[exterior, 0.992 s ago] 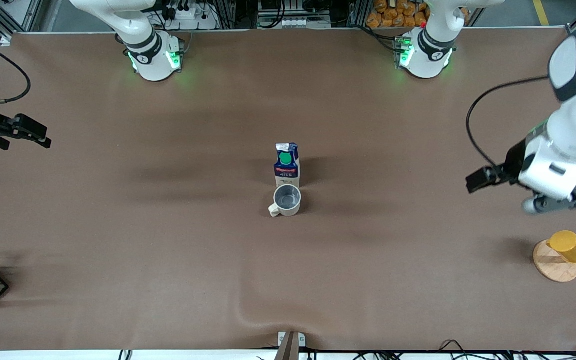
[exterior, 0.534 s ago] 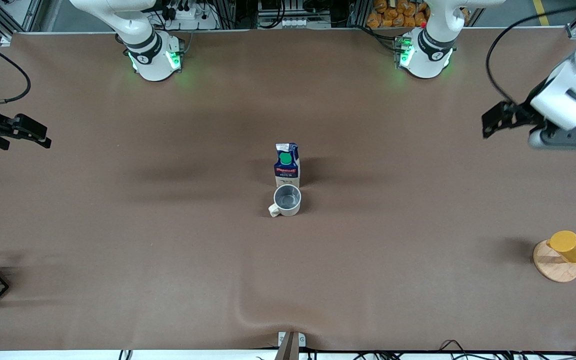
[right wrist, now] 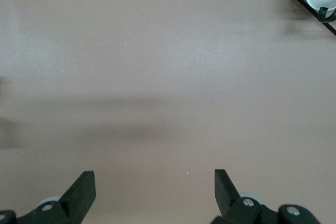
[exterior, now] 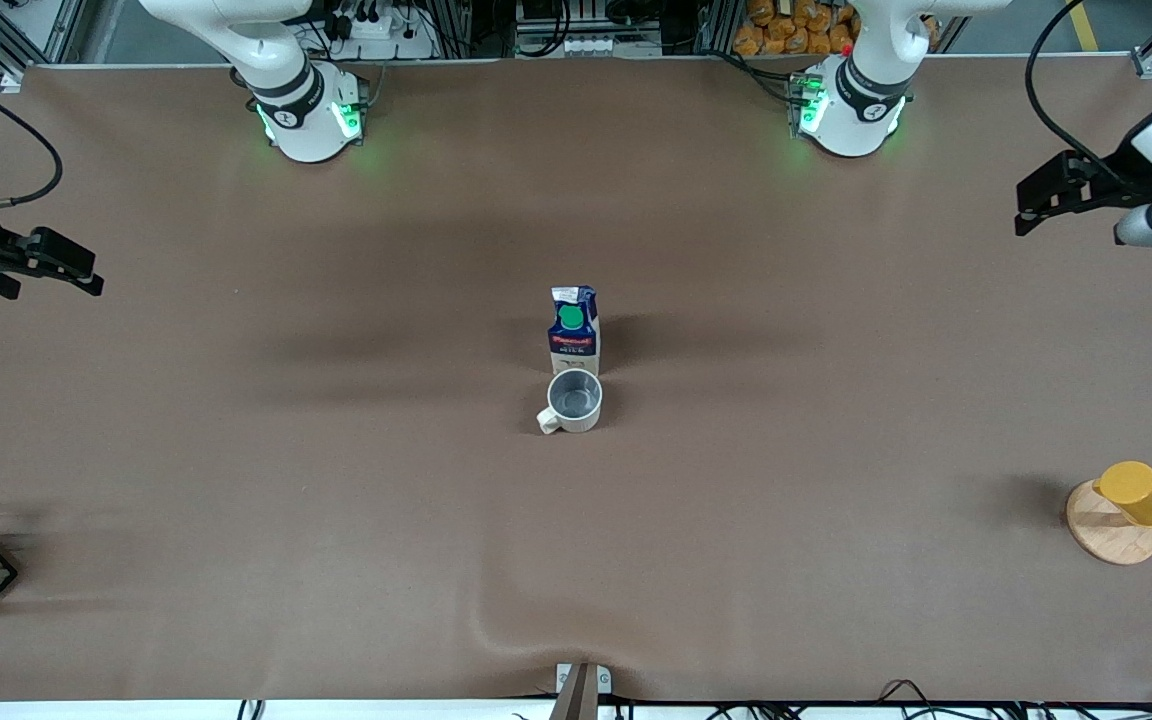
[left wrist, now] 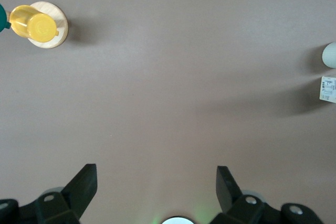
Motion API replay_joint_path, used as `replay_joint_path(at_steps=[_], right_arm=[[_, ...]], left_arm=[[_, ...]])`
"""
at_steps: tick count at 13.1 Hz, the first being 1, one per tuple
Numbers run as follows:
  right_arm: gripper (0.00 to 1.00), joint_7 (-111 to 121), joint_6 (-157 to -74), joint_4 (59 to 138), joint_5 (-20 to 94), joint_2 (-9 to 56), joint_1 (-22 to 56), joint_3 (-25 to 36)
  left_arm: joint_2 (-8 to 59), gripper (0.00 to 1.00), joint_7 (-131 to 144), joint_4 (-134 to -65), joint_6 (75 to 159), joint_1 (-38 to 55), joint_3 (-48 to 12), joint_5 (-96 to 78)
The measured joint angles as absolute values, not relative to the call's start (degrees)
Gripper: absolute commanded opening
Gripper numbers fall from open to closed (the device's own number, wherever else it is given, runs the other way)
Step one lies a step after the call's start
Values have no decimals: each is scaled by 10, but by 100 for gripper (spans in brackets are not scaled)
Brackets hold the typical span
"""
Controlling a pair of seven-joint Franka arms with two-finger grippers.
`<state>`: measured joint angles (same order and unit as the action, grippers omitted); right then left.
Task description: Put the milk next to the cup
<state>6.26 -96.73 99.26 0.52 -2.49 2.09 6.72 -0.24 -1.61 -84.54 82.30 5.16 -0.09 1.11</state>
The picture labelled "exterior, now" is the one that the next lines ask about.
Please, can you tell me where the blue white milk carton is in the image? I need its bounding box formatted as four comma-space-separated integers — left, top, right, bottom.
547, 285, 601, 378

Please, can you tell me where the beige mug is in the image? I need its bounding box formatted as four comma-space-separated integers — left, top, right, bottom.
536, 368, 604, 436

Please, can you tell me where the yellow cup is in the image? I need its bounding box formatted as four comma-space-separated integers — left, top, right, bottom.
1093, 461, 1152, 528

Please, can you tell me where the orange snack pile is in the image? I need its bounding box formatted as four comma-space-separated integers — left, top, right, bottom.
733, 0, 862, 58

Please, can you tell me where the wooden mug stand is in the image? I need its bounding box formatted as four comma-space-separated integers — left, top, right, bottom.
1066, 478, 1152, 566

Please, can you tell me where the white power strip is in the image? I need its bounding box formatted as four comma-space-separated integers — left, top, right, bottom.
331, 0, 437, 59

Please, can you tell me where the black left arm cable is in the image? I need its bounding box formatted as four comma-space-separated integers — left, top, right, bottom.
1023, 0, 1152, 186

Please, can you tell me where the black base cable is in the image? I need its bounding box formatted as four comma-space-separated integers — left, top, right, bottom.
711, 50, 797, 106

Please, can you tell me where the metal table bracket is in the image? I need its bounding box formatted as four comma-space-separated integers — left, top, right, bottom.
556, 662, 612, 720

